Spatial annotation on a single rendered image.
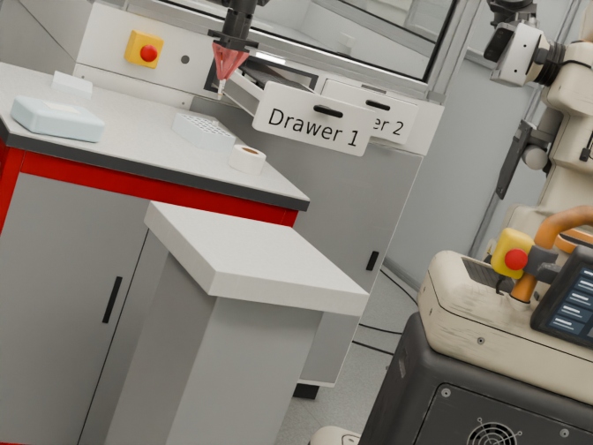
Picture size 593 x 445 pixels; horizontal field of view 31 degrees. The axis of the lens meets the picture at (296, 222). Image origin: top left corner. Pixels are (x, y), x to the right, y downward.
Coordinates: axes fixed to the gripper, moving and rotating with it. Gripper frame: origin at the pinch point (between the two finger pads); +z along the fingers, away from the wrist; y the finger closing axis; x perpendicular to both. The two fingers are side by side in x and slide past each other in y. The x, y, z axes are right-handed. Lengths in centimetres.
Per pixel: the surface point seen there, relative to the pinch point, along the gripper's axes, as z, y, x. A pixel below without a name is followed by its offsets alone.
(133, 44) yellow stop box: 0.6, 4.7, -26.6
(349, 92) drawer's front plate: 0, -53, -7
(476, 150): 27, -224, -73
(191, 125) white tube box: 10.9, 8.7, 3.8
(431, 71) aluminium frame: -10, -75, -1
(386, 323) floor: 93, -166, -50
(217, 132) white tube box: 10.8, 5.0, 8.1
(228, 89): 5.1, -15.0, -12.4
